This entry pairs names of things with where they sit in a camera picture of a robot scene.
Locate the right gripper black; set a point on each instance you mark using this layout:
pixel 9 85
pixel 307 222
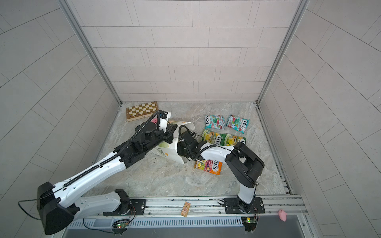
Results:
pixel 180 145

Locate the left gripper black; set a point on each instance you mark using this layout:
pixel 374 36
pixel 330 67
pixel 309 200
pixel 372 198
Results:
pixel 169 133

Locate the white paper bag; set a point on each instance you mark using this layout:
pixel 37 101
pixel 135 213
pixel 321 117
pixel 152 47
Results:
pixel 170 151

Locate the orange fruit candy bag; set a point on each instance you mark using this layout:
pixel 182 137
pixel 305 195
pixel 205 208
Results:
pixel 210 166

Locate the green spring tea candy bag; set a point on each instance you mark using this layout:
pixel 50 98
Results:
pixel 212 137

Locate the teal mint candy bag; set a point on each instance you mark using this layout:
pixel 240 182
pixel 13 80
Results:
pixel 237 123
pixel 214 122

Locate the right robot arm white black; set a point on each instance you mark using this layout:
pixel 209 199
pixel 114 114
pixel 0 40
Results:
pixel 245 165

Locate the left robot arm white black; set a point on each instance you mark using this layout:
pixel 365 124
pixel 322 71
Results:
pixel 55 218

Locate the wooden chessboard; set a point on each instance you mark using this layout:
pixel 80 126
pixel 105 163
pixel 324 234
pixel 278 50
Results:
pixel 141 111

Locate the left controller board with LED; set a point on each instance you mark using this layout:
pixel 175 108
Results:
pixel 120 226

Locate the right controller board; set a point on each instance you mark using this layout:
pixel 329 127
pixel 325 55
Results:
pixel 249 223

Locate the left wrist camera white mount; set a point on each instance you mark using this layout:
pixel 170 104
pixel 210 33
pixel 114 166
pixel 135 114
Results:
pixel 163 118

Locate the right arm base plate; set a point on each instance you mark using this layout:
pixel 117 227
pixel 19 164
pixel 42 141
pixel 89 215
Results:
pixel 233 205

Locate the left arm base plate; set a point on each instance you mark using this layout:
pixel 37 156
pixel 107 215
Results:
pixel 131 208

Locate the aluminium front rail frame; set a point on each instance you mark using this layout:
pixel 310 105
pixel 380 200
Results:
pixel 156 207

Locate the pink pig toy on rail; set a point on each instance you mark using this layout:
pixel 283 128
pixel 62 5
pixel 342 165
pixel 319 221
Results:
pixel 282 215

